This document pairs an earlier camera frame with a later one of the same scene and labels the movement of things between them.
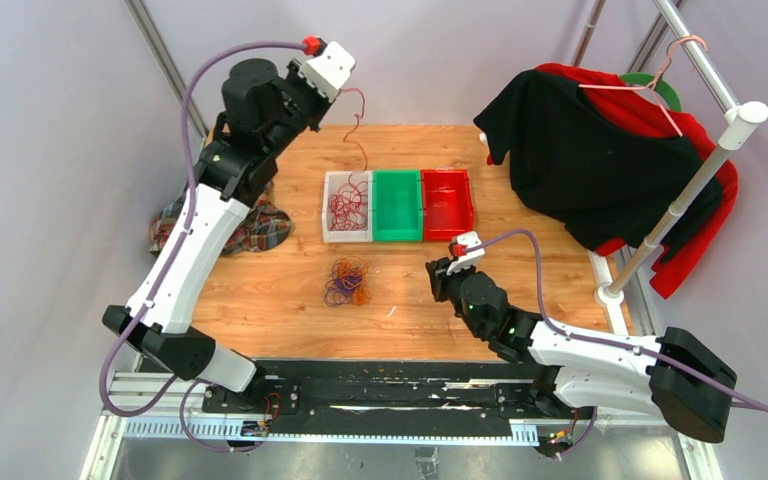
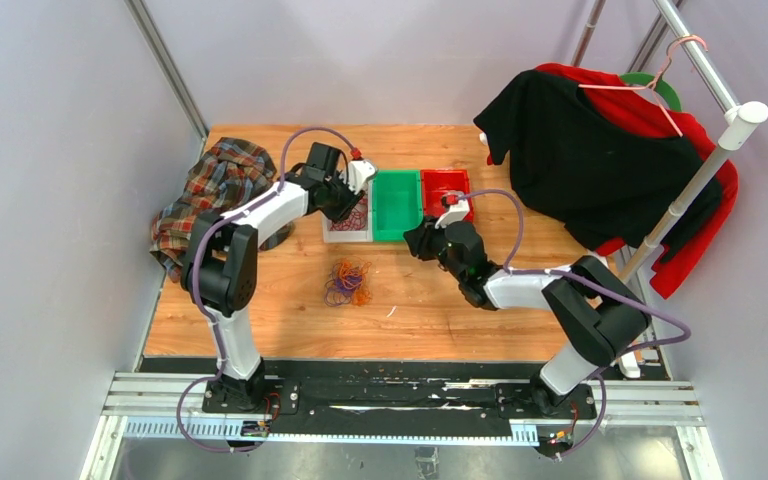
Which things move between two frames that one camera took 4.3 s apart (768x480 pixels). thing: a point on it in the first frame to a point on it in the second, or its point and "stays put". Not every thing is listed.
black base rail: x=441 y=395 stays put
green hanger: x=666 y=91 stays put
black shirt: x=604 y=182 stays put
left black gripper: x=294 y=79 to x=351 y=199
